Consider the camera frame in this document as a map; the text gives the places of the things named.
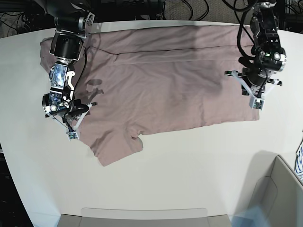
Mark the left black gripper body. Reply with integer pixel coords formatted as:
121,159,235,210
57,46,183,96
241,68,272,95

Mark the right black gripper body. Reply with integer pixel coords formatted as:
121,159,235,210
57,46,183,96
42,93,89,124

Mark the mauve pink T-shirt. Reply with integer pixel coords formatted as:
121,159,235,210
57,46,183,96
39,23,261,167

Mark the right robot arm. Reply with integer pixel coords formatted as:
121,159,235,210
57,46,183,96
37,0,95,127

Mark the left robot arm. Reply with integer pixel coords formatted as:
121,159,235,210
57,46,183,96
237,0,286,98

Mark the blue white striped cloth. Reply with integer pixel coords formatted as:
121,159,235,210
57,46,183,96
294,141,303,181

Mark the grey box at right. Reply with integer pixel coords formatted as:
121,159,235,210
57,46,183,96
248,156,303,227

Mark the grey tray at bottom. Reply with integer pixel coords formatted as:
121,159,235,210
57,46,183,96
57,208,231,227

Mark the translucent blue object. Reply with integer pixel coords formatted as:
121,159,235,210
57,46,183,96
230,206,270,227

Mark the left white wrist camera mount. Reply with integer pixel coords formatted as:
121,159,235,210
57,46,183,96
224,70,283,110

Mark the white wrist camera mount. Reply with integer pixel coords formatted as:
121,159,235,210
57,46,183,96
224,70,283,110
51,102,97,140

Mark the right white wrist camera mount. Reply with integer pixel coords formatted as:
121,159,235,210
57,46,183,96
51,102,97,140

